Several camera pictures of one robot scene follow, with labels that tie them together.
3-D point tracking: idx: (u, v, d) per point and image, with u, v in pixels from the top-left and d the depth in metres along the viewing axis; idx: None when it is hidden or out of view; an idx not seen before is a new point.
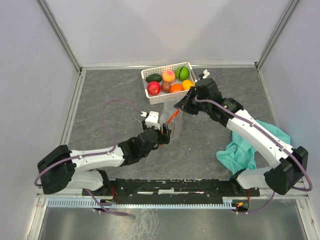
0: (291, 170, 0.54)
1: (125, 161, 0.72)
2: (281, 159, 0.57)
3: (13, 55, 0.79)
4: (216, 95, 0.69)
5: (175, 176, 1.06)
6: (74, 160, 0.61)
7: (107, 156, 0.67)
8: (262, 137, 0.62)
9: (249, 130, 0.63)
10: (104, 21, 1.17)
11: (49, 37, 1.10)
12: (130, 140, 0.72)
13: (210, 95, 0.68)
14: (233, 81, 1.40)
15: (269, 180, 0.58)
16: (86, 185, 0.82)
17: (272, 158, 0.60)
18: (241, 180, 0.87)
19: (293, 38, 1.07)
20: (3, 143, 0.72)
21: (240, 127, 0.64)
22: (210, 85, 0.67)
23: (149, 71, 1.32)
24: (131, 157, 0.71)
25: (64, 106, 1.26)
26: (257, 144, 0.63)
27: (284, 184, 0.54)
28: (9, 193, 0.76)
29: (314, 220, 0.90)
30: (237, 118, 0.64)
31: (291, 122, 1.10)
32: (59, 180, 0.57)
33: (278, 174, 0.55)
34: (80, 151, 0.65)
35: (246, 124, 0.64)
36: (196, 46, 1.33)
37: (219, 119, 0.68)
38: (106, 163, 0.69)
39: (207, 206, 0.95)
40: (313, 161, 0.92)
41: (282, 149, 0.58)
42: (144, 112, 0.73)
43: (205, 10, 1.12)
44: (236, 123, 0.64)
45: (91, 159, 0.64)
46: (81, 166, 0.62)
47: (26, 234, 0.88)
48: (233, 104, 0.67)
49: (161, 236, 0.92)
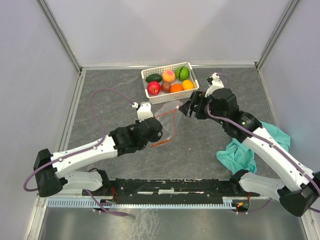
0: (311, 196, 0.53)
1: (121, 150, 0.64)
2: (302, 184, 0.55)
3: (13, 54, 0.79)
4: (234, 109, 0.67)
5: (175, 176, 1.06)
6: (55, 164, 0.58)
7: (94, 152, 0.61)
8: (282, 159, 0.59)
9: (269, 151, 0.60)
10: (104, 21, 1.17)
11: (49, 37, 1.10)
12: (126, 127, 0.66)
13: (228, 109, 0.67)
14: (233, 81, 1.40)
15: (285, 202, 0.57)
16: (85, 186, 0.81)
17: (290, 181, 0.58)
18: (244, 183, 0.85)
19: (293, 38, 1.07)
20: (3, 143, 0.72)
21: (259, 147, 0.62)
22: (230, 98, 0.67)
23: (149, 71, 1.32)
24: (128, 144, 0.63)
25: (64, 107, 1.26)
26: (274, 166, 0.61)
27: (301, 207, 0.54)
28: (9, 193, 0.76)
29: (314, 220, 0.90)
30: (256, 137, 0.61)
31: (291, 122, 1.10)
32: (45, 187, 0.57)
33: (296, 199, 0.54)
34: (63, 152, 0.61)
35: (265, 144, 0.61)
36: (196, 46, 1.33)
37: (236, 135, 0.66)
38: (98, 158, 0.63)
39: (207, 206, 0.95)
40: (312, 161, 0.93)
41: (303, 174, 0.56)
42: (135, 103, 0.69)
43: (205, 10, 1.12)
44: (254, 142, 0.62)
45: (75, 158, 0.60)
46: (65, 168, 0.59)
47: (26, 234, 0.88)
48: (251, 120, 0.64)
49: (161, 236, 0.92)
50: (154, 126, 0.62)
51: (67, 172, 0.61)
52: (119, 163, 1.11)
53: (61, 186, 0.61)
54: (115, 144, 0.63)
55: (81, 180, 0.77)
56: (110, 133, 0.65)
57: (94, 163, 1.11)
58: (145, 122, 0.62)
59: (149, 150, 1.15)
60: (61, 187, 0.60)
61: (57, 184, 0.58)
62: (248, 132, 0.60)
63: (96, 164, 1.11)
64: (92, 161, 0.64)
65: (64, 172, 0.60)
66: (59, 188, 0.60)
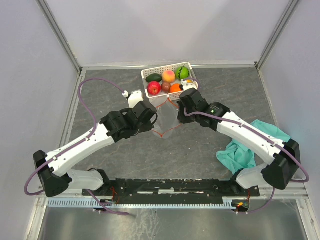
0: (286, 163, 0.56)
1: (117, 134, 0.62)
2: (274, 154, 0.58)
3: (13, 55, 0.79)
4: (201, 103, 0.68)
5: (175, 176, 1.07)
6: (51, 164, 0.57)
7: (87, 143, 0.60)
8: (252, 135, 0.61)
9: (240, 132, 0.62)
10: (104, 21, 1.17)
11: (49, 38, 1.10)
12: (118, 112, 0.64)
13: (195, 104, 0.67)
14: (233, 81, 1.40)
15: (268, 176, 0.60)
16: (85, 185, 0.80)
17: (265, 155, 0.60)
18: (241, 181, 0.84)
19: (293, 38, 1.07)
20: (3, 143, 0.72)
21: (231, 130, 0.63)
22: (194, 94, 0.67)
23: (149, 71, 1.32)
24: (123, 128, 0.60)
25: (64, 107, 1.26)
26: (248, 144, 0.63)
27: (281, 178, 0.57)
28: (9, 193, 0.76)
29: (314, 220, 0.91)
30: (226, 121, 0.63)
31: (291, 122, 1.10)
32: (48, 186, 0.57)
33: (274, 169, 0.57)
34: (57, 150, 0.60)
35: (235, 125, 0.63)
36: (195, 47, 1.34)
37: (209, 124, 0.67)
38: (93, 149, 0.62)
39: (206, 206, 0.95)
40: (312, 161, 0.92)
41: (274, 145, 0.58)
42: (125, 92, 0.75)
43: (204, 10, 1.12)
44: (225, 126, 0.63)
45: (69, 154, 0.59)
46: (62, 166, 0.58)
47: (26, 234, 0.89)
48: (219, 108, 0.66)
49: (161, 236, 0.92)
50: (149, 108, 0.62)
51: (67, 170, 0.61)
52: (119, 163, 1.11)
53: (66, 184, 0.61)
54: (108, 131, 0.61)
55: (85, 179, 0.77)
56: (100, 121, 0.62)
57: (94, 163, 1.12)
58: (140, 104, 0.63)
59: (149, 150, 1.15)
60: (66, 184, 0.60)
61: (61, 182, 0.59)
62: (217, 118, 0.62)
63: (96, 164, 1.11)
64: (89, 153, 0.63)
65: (63, 170, 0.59)
66: (64, 185, 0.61)
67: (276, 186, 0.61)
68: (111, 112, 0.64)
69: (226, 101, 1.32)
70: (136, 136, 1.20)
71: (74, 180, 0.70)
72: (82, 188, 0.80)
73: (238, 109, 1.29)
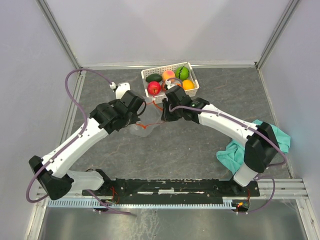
0: (259, 144, 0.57)
1: (109, 126, 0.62)
2: (248, 136, 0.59)
3: (13, 55, 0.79)
4: (184, 98, 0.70)
5: (175, 176, 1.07)
6: (48, 167, 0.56)
7: (81, 139, 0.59)
8: (228, 122, 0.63)
9: (216, 120, 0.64)
10: (104, 21, 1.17)
11: (49, 38, 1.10)
12: (106, 104, 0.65)
13: (178, 99, 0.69)
14: (233, 81, 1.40)
15: (249, 160, 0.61)
16: (86, 185, 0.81)
17: (240, 139, 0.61)
18: (238, 179, 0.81)
19: (293, 38, 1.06)
20: (3, 143, 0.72)
21: (210, 119, 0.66)
22: (176, 90, 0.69)
23: (149, 71, 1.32)
24: (113, 118, 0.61)
25: (64, 107, 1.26)
26: (226, 132, 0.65)
27: (259, 159, 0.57)
28: (9, 193, 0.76)
29: (314, 220, 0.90)
30: (204, 112, 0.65)
31: (291, 122, 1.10)
32: (52, 188, 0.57)
33: (249, 151, 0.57)
34: (51, 152, 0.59)
35: (212, 115, 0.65)
36: (195, 47, 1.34)
37: (191, 117, 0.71)
38: (88, 145, 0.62)
39: (206, 206, 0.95)
40: (313, 161, 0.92)
41: (247, 129, 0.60)
42: (113, 84, 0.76)
43: (204, 10, 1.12)
44: (204, 116, 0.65)
45: (65, 153, 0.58)
46: (60, 166, 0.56)
47: (26, 234, 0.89)
48: (200, 102, 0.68)
49: (161, 236, 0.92)
50: (137, 96, 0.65)
51: (66, 170, 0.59)
52: (119, 163, 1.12)
53: (68, 183, 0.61)
54: (100, 123, 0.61)
55: (86, 178, 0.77)
56: (90, 115, 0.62)
57: (94, 163, 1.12)
58: (128, 94, 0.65)
59: (149, 150, 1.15)
60: (68, 183, 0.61)
61: (63, 182, 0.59)
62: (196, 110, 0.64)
63: (96, 164, 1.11)
64: (84, 150, 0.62)
65: (62, 171, 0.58)
66: (66, 184, 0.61)
67: (258, 170, 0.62)
68: (98, 105, 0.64)
69: (225, 101, 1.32)
70: (136, 136, 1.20)
71: (75, 181, 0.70)
72: (83, 188, 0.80)
73: (238, 109, 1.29)
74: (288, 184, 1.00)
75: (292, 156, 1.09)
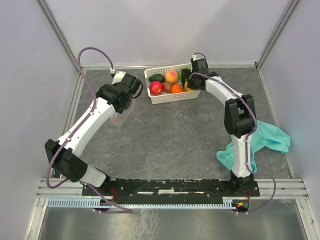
0: (236, 107, 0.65)
1: (116, 103, 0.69)
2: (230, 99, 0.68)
3: (13, 54, 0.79)
4: (203, 69, 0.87)
5: (175, 176, 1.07)
6: (66, 145, 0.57)
7: (93, 116, 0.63)
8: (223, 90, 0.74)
9: (216, 86, 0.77)
10: (104, 21, 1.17)
11: (49, 38, 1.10)
12: (109, 85, 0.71)
13: (197, 67, 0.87)
14: (233, 81, 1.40)
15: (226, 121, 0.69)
16: (92, 180, 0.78)
17: None
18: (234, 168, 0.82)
19: (293, 37, 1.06)
20: (3, 143, 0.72)
21: (212, 85, 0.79)
22: (200, 60, 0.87)
23: (153, 70, 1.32)
24: (118, 94, 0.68)
25: (64, 107, 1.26)
26: (220, 97, 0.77)
27: (231, 119, 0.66)
28: (9, 193, 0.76)
29: (314, 220, 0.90)
30: (209, 79, 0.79)
31: (291, 122, 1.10)
32: (73, 167, 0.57)
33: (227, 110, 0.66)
34: (66, 134, 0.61)
35: (215, 82, 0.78)
36: (195, 47, 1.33)
37: (201, 84, 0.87)
38: (98, 123, 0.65)
39: (207, 206, 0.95)
40: (313, 161, 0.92)
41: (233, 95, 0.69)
42: (113, 69, 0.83)
43: (204, 10, 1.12)
44: (209, 82, 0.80)
45: (80, 131, 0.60)
46: (78, 143, 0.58)
47: (26, 234, 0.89)
48: (212, 73, 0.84)
49: (161, 236, 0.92)
50: (135, 77, 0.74)
51: (82, 150, 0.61)
52: (119, 163, 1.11)
53: (84, 164, 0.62)
54: (108, 101, 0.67)
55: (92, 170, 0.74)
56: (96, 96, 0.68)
57: (94, 163, 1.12)
58: (126, 76, 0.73)
59: (149, 150, 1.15)
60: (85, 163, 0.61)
61: (81, 162, 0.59)
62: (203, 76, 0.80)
63: (96, 164, 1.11)
64: (95, 130, 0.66)
65: (79, 150, 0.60)
66: (83, 164, 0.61)
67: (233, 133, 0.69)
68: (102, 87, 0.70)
69: None
70: (136, 136, 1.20)
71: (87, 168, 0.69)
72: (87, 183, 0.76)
73: None
74: (288, 184, 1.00)
75: (292, 156, 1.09)
